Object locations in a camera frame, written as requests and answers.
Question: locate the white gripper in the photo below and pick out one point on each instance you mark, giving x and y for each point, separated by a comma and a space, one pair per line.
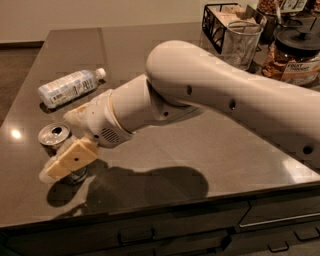
100, 120

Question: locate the blue silver redbull can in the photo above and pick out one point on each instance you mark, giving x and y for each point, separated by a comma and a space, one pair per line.
52, 137

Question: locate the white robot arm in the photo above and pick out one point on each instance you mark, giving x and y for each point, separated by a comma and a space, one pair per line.
179, 78

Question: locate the clear plastic water bottle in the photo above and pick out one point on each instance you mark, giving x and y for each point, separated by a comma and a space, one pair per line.
70, 87

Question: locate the glass jar with black lid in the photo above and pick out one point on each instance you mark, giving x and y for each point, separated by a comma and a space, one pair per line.
293, 57

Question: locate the dark cabinet drawer front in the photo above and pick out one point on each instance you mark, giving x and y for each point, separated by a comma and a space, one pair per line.
279, 211

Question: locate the snack jar in background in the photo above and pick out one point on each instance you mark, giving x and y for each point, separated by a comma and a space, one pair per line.
281, 13

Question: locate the black wire basket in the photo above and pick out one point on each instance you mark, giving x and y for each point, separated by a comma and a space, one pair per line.
216, 17

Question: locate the wire mesh cup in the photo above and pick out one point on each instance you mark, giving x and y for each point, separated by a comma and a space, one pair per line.
240, 43

